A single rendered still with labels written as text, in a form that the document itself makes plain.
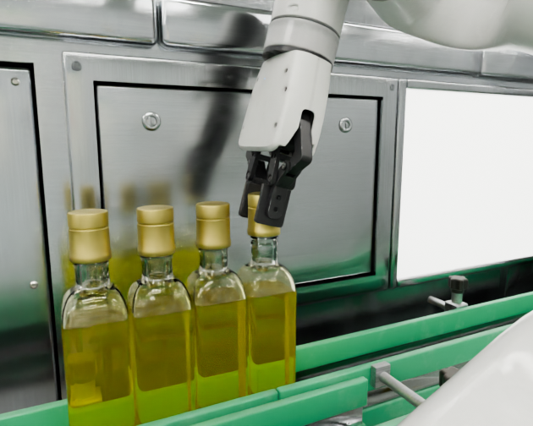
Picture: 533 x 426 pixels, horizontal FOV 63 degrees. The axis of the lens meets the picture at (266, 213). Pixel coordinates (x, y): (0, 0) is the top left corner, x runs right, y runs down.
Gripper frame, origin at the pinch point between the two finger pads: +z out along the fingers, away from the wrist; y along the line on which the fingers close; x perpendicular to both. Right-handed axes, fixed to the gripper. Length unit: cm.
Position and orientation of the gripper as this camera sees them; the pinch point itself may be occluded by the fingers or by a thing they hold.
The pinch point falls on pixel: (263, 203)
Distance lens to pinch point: 46.0
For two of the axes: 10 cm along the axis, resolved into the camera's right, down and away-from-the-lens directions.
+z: -2.3, 9.7, 0.5
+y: 4.2, 1.5, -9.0
